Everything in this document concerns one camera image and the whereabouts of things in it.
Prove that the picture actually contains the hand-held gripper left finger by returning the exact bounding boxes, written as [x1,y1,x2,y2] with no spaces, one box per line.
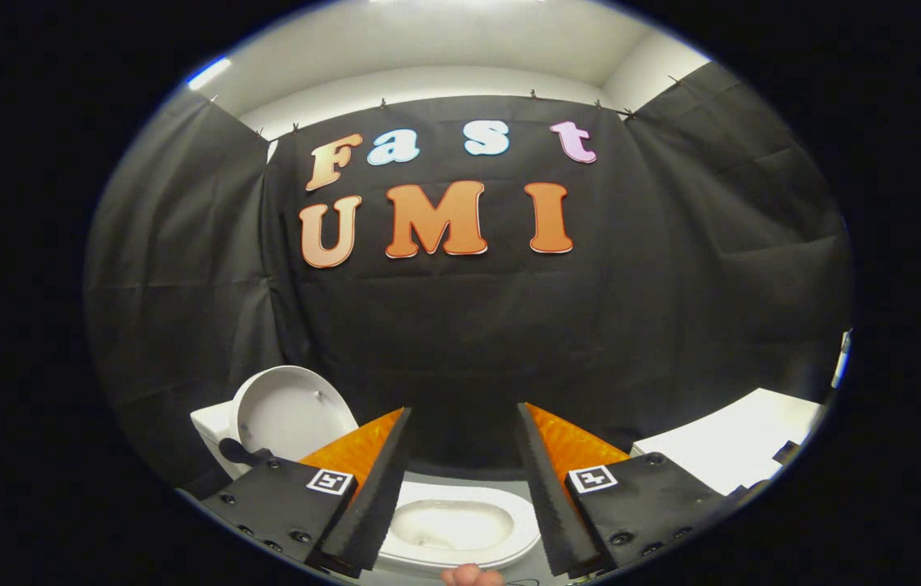
[200,407,414,579]

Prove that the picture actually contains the white drawer cabinet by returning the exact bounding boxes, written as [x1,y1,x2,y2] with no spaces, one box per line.
[631,388,827,497]

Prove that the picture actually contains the white toilet lid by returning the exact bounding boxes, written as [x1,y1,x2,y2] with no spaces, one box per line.
[219,366,360,470]

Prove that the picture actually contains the black backdrop cloth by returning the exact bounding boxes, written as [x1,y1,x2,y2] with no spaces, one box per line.
[85,61,853,497]

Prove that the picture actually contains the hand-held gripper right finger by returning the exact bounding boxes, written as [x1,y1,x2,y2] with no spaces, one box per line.
[516,401,726,579]

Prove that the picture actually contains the white ceramic toilet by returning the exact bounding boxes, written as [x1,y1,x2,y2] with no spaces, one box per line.
[190,401,543,575]

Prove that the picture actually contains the white wall shelf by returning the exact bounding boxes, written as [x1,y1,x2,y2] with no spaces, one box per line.
[831,330,852,390]

